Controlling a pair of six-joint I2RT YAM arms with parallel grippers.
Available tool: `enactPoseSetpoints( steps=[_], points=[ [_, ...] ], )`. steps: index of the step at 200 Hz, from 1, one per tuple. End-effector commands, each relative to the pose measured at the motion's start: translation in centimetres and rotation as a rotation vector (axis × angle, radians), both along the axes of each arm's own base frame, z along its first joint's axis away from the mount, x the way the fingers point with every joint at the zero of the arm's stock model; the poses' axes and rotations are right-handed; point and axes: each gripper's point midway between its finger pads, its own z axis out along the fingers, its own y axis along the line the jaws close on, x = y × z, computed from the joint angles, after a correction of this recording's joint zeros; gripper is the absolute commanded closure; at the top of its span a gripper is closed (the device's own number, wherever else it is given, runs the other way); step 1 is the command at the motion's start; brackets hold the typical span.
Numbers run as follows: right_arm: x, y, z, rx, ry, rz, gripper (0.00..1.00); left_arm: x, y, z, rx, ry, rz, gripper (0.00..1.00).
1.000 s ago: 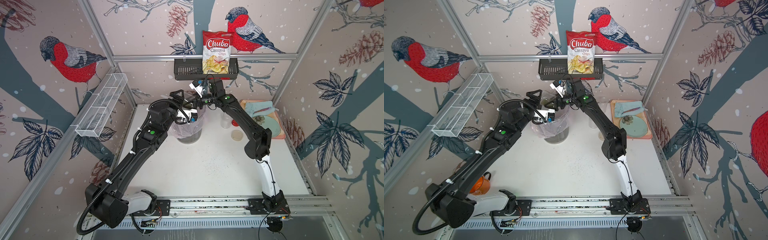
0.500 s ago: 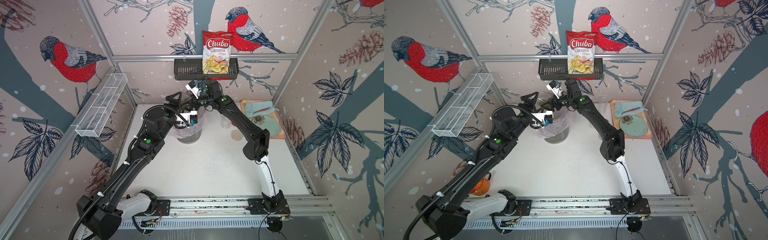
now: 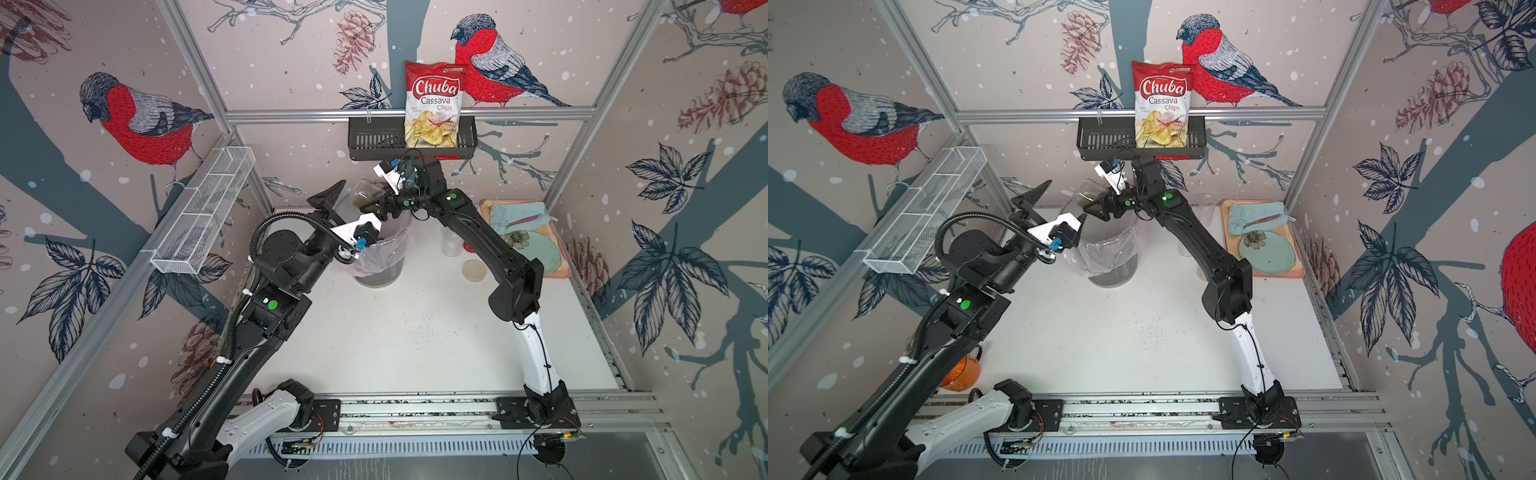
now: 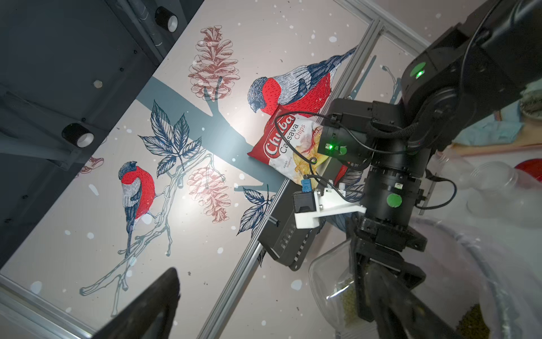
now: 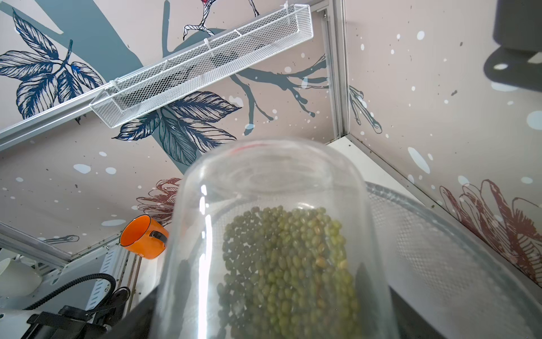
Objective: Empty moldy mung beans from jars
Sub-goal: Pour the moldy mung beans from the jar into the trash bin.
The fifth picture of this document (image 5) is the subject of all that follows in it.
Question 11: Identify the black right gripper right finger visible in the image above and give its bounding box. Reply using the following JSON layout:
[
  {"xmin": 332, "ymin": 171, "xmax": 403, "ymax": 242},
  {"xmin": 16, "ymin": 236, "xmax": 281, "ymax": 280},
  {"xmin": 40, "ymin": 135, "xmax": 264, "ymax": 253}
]
[{"xmin": 390, "ymin": 288, "xmax": 444, "ymax": 339}]

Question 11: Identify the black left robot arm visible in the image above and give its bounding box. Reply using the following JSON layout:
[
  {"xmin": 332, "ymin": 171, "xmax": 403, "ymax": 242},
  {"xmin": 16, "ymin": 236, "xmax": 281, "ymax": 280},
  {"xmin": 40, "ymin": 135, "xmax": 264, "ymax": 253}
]
[{"xmin": 1, "ymin": 257, "xmax": 136, "ymax": 338}]

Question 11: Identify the jar with beige lid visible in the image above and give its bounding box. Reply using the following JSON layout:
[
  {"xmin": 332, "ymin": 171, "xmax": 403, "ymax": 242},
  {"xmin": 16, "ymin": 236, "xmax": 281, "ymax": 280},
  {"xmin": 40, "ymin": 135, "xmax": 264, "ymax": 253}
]
[{"xmin": 149, "ymin": 138, "xmax": 399, "ymax": 338}]

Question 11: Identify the metal mesh trash bin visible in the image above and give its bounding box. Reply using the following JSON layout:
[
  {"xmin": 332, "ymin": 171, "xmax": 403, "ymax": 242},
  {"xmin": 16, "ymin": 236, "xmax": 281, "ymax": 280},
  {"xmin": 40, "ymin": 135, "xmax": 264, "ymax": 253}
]
[{"xmin": 366, "ymin": 183, "xmax": 541, "ymax": 338}]

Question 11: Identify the black wall basket shelf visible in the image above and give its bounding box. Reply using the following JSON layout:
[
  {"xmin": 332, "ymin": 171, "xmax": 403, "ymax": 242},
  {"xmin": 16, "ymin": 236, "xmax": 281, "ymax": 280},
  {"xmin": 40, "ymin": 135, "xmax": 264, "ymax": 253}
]
[{"xmin": 493, "ymin": 0, "xmax": 542, "ymax": 52}]

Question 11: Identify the orange funnel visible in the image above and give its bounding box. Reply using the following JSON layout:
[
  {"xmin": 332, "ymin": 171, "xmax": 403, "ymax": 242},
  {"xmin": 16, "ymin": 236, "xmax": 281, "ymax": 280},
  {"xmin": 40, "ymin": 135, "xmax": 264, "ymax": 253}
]
[{"xmin": 119, "ymin": 215, "xmax": 169, "ymax": 260}]

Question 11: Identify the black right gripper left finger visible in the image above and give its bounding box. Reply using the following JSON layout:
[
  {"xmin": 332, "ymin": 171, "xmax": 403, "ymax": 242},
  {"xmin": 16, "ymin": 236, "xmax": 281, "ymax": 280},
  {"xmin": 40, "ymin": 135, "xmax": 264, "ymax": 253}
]
[{"xmin": 100, "ymin": 288, "xmax": 158, "ymax": 339}]

